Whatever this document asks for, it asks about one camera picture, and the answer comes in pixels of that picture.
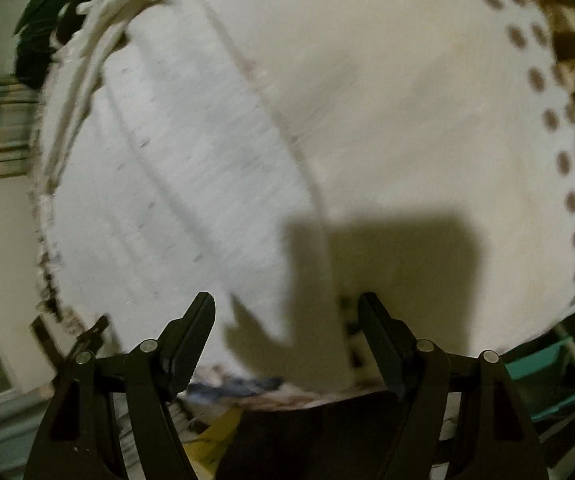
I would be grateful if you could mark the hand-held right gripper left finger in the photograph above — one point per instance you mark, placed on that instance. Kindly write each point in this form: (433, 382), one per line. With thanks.
(187, 342)

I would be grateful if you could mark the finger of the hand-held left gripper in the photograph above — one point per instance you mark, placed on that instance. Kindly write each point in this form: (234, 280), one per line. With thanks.
(47, 342)

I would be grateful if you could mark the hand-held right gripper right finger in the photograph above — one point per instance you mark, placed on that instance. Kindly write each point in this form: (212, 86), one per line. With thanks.
(382, 342)

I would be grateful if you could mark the white towel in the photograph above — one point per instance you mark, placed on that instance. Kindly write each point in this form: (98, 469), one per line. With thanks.
(167, 185)

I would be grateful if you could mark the yellow item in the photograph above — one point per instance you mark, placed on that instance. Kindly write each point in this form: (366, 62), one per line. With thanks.
(215, 435)

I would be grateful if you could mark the teal rack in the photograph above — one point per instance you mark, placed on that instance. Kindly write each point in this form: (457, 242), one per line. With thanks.
(542, 360)

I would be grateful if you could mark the floral blanket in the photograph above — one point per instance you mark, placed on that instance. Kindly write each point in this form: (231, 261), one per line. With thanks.
(565, 85)

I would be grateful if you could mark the dark green pillows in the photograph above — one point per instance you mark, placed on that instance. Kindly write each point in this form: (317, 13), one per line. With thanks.
(42, 15)

